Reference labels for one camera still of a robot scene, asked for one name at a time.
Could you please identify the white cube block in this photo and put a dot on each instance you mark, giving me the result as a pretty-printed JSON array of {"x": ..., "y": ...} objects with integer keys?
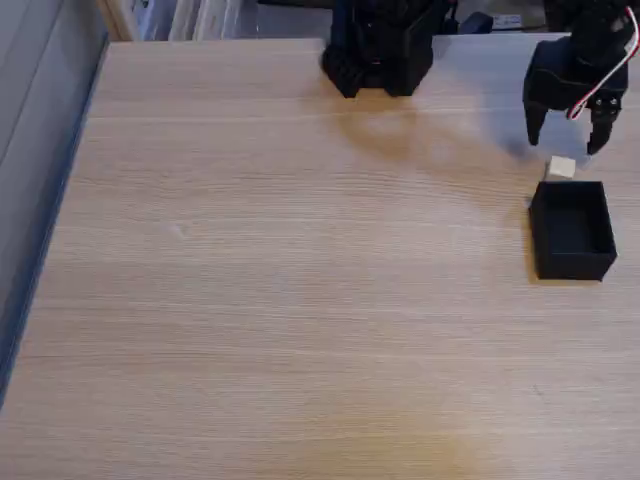
[{"x": 561, "y": 167}]

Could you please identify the black open box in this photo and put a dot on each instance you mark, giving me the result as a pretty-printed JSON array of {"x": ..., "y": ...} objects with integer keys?
[{"x": 575, "y": 260}]

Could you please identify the dark blue pouch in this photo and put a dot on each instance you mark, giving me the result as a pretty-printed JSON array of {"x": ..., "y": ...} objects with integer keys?
[{"x": 477, "y": 23}]

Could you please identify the light wooden strip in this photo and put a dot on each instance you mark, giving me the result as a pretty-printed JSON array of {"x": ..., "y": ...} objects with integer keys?
[{"x": 117, "y": 20}]

